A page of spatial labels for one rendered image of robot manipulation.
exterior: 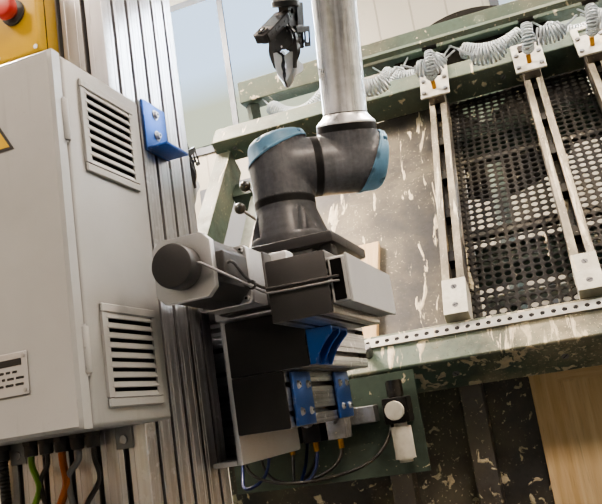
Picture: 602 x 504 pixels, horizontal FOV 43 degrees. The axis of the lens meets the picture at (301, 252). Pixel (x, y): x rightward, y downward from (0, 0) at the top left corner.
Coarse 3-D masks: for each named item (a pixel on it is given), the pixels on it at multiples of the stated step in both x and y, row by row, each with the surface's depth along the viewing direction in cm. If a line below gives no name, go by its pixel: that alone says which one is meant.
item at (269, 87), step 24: (528, 0) 300; (552, 0) 297; (600, 0) 292; (456, 24) 308; (504, 24) 302; (384, 48) 317; (312, 72) 326; (240, 96) 336; (264, 96) 332; (288, 96) 335
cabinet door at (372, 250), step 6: (360, 246) 230; (366, 246) 229; (372, 246) 228; (378, 246) 227; (366, 252) 227; (372, 252) 226; (378, 252) 225; (366, 258) 225; (372, 258) 224; (378, 258) 223; (372, 264) 222; (378, 264) 221; (378, 324) 205; (366, 330) 203; (372, 330) 202; (378, 330) 204; (366, 336) 201; (372, 336) 201
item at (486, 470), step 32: (480, 384) 200; (512, 384) 203; (448, 416) 207; (480, 416) 198; (512, 416) 201; (448, 448) 205; (480, 448) 197; (512, 448) 200; (384, 480) 210; (416, 480) 205; (448, 480) 204; (480, 480) 196; (512, 480) 199; (544, 480) 196
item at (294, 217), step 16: (288, 192) 140; (304, 192) 141; (256, 208) 143; (272, 208) 139; (288, 208) 139; (304, 208) 140; (256, 224) 142; (272, 224) 138; (288, 224) 137; (304, 224) 139; (320, 224) 140; (256, 240) 139; (272, 240) 137
